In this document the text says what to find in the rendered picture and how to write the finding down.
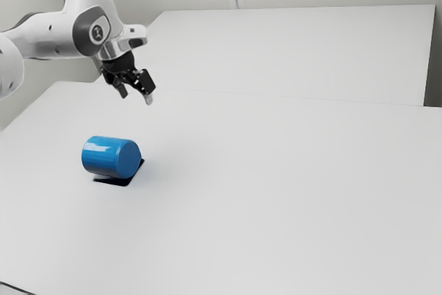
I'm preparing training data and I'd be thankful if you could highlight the blue mug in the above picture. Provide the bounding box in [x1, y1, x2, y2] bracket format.
[81, 135, 142, 178]

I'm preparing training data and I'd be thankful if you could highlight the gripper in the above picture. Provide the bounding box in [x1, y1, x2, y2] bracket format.
[100, 50, 157, 106]

